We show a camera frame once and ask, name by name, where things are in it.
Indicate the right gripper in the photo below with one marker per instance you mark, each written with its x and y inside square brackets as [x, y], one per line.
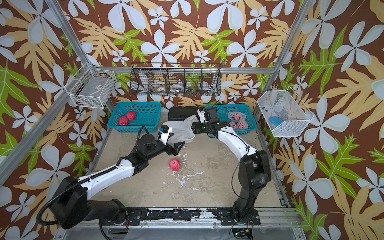
[197, 127]

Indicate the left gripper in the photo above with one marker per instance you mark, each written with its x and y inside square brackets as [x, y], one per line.
[174, 150]

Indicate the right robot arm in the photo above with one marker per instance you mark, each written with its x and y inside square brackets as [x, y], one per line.
[253, 169]

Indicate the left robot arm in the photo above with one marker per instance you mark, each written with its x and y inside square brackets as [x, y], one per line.
[72, 202]

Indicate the white rectangular tub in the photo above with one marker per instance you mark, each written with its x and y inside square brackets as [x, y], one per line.
[181, 133]

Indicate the black plastic case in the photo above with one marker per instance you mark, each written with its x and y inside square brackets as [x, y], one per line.
[180, 114]

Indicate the left teal plastic basket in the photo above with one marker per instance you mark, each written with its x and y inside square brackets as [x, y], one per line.
[148, 115]

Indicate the blue object in basket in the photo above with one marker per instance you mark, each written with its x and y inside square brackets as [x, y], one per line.
[276, 121]

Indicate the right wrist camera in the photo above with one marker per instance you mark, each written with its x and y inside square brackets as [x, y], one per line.
[202, 116]

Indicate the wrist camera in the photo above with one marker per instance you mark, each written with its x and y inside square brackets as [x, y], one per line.
[202, 116]
[165, 132]

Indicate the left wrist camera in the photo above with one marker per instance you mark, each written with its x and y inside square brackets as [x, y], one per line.
[165, 132]

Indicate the white item in wire basket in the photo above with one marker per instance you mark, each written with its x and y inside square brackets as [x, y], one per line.
[176, 88]

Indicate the tape roll in wire basket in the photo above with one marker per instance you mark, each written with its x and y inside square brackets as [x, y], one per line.
[161, 89]

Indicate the black wire wall basket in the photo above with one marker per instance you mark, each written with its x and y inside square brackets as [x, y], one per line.
[198, 79]

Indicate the white wire basket right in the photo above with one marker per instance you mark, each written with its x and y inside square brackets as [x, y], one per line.
[288, 106]

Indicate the white wire basket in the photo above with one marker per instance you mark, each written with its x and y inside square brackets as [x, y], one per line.
[288, 106]
[91, 87]

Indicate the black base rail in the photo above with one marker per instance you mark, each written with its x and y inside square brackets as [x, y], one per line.
[222, 216]

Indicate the white wire basket left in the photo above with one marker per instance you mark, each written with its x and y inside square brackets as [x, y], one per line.
[91, 87]

